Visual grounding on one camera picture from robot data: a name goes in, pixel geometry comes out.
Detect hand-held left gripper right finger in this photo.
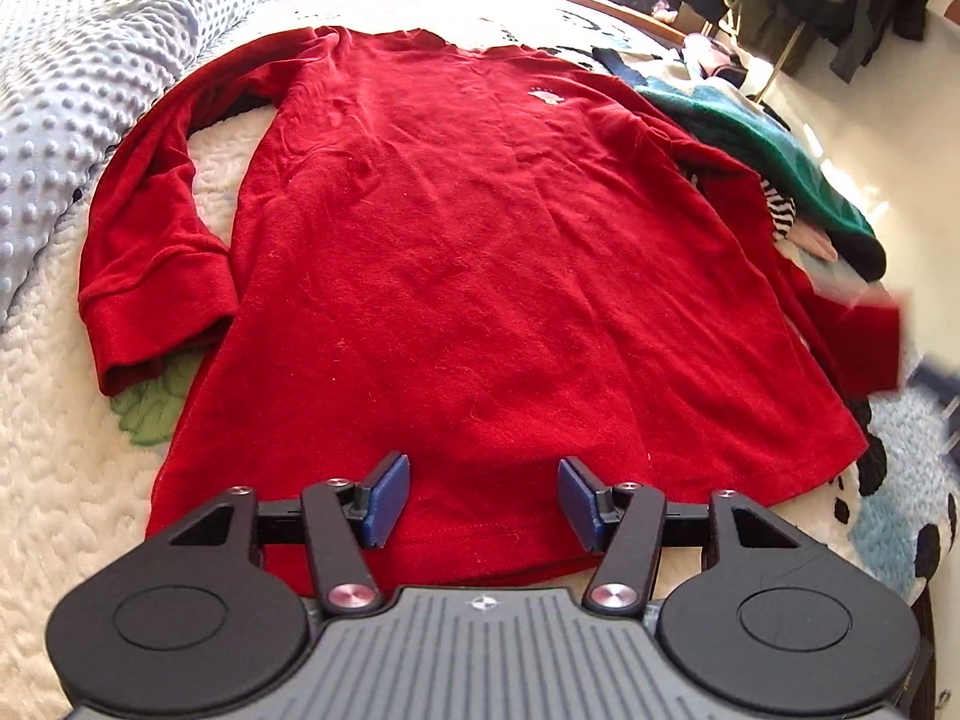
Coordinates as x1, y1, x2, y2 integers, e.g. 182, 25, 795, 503
556, 457, 820, 614

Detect red long-sleeve shirt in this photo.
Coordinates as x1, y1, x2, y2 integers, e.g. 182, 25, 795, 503
77, 25, 910, 592

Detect navy garment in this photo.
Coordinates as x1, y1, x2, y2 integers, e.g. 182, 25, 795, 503
592, 45, 650, 88

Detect grey dotted blanket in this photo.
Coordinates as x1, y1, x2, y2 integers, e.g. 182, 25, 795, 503
0, 0, 302, 332

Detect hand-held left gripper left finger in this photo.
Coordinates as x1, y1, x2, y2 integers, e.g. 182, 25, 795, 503
148, 451, 412, 616

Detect green knit sweater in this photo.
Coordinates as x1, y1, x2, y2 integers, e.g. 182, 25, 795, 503
637, 75, 890, 282

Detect black and white striped garment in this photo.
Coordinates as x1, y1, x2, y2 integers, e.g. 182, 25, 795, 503
686, 165, 800, 245

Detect pink and dark garment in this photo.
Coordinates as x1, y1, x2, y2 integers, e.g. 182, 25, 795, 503
679, 34, 752, 88

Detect white printed quilt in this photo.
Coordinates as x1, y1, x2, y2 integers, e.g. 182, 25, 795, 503
0, 0, 950, 720

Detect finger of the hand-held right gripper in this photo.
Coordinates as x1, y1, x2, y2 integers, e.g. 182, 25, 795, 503
909, 356, 960, 395

